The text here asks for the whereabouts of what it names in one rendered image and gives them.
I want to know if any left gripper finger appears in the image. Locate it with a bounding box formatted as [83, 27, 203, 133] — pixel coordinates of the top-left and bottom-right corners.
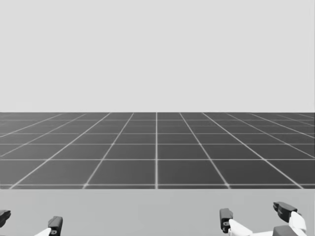
[33, 216, 63, 236]
[0, 209, 12, 228]

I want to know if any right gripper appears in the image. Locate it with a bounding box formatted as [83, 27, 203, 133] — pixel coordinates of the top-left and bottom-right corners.
[219, 201, 308, 236]

